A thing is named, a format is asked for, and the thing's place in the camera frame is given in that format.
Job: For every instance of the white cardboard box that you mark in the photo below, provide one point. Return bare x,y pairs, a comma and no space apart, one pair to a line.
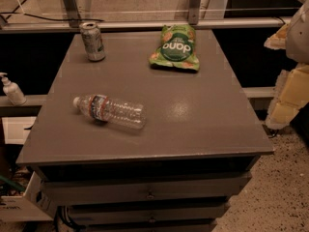
32,205

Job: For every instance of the white pump dispenser bottle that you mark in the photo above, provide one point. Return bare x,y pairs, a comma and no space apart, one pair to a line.
12,90

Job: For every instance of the grey drawer cabinet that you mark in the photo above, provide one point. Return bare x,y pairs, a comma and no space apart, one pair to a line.
176,174

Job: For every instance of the green chip bag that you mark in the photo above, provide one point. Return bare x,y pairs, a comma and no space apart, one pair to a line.
177,48

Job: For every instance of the clear plastic water bottle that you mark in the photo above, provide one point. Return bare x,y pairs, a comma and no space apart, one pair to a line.
110,110

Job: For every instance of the silver soda can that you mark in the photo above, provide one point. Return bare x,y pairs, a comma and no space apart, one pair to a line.
92,40

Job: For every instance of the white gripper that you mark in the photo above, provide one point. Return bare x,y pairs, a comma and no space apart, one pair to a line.
299,38

